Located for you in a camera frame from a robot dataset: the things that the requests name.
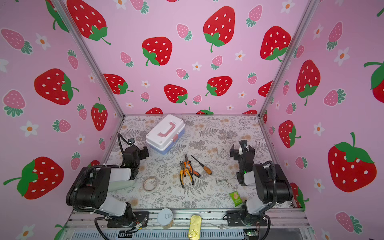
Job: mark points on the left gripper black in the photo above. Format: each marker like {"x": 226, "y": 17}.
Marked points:
{"x": 140, "y": 153}

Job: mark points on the white pink blue tool box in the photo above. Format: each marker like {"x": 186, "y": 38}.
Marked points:
{"x": 166, "y": 133}

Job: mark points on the orange needle nose pliers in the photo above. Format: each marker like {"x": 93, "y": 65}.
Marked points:
{"x": 186, "y": 171}

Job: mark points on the orange black combination pliers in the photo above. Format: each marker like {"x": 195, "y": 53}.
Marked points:
{"x": 192, "y": 168}

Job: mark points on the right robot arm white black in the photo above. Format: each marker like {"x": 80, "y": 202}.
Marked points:
{"x": 268, "y": 178}

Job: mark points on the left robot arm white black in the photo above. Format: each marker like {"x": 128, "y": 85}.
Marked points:
{"x": 90, "y": 193}

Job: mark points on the clear tape roll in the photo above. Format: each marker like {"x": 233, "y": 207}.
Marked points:
{"x": 150, "y": 184}

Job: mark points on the metal bolt screw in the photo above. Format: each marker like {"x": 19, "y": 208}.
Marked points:
{"x": 222, "y": 181}

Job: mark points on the green snack packet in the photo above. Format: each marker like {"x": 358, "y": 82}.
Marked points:
{"x": 235, "y": 196}

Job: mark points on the round silver tin can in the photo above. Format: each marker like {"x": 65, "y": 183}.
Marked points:
{"x": 165, "y": 218}

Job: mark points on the gold oval tin can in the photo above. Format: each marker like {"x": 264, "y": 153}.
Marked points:
{"x": 195, "y": 228}

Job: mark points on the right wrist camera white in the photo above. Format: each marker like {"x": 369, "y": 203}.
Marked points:
{"x": 243, "y": 147}

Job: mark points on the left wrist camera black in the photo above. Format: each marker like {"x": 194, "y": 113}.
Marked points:
{"x": 131, "y": 141}

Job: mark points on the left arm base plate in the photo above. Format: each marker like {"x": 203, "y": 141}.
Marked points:
{"x": 138, "y": 218}

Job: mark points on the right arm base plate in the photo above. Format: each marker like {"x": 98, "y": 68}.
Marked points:
{"x": 238, "y": 218}

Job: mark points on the aluminium front rail frame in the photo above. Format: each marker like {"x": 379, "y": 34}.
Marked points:
{"x": 286, "y": 224}

